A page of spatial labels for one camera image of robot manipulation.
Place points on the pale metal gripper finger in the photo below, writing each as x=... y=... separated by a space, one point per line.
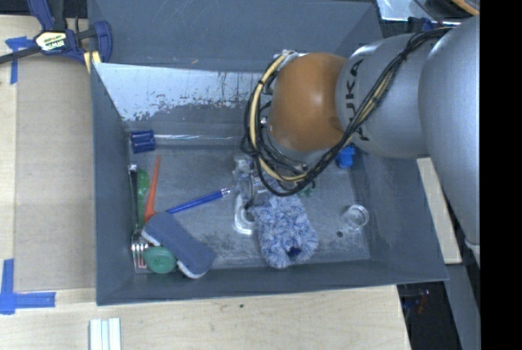
x=240 y=215

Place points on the green plastic spoon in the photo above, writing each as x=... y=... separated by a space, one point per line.
x=142 y=185

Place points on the silver metal fork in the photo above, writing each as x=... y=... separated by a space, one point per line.
x=134 y=197

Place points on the flat brown cardboard board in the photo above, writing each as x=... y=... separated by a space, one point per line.
x=53 y=177

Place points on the dark blue ribbed block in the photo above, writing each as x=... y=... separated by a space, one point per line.
x=142 y=141

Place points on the fluffy blue and white cloth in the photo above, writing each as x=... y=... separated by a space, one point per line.
x=285 y=234

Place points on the blue pen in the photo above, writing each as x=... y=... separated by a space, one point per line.
x=197 y=201

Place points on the green round lid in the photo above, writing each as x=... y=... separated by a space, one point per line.
x=160 y=259

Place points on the orange plastic knife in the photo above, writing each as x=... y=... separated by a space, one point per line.
x=151 y=193

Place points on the small bright blue object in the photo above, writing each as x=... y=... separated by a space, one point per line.
x=346 y=157

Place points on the blue-grey sponge with white base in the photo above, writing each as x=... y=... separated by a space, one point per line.
x=179 y=242

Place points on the clear glass cup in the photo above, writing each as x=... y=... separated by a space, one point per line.
x=355 y=218

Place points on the grey metal bin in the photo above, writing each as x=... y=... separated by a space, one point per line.
x=195 y=30

